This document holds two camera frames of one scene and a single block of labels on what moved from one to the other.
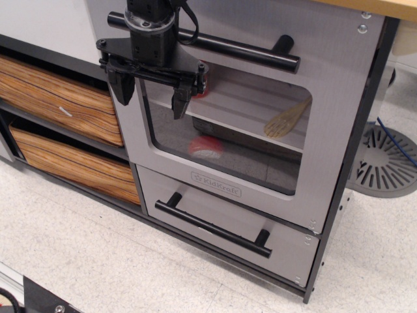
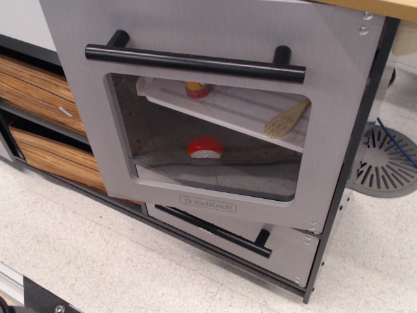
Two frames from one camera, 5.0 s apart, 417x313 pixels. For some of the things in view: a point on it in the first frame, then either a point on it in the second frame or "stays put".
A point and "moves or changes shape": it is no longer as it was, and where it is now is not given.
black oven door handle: [281, 57] to [117, 50]
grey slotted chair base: [380, 167] stays put
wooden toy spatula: [281, 124] stays put
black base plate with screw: [38, 299] stays put
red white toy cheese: [206, 147] stays put
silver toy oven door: [271, 139] moves or changes shape
